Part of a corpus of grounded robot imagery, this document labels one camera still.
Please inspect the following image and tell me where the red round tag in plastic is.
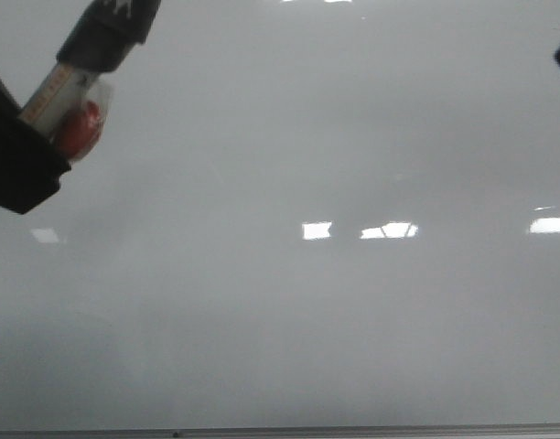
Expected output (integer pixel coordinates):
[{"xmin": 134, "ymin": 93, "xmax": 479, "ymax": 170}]
[{"xmin": 52, "ymin": 80, "xmax": 113, "ymax": 164}]

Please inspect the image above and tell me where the white glossy whiteboard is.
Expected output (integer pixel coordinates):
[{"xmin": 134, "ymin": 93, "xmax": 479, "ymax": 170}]
[{"xmin": 0, "ymin": 1, "xmax": 560, "ymax": 431}]

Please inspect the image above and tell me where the white marker with black cap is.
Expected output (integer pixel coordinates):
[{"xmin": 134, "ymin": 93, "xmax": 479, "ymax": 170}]
[{"xmin": 18, "ymin": 0, "xmax": 161, "ymax": 137}]

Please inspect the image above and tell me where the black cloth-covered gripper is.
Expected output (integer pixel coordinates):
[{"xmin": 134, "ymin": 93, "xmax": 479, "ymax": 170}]
[{"xmin": 0, "ymin": 78, "xmax": 71, "ymax": 215}]

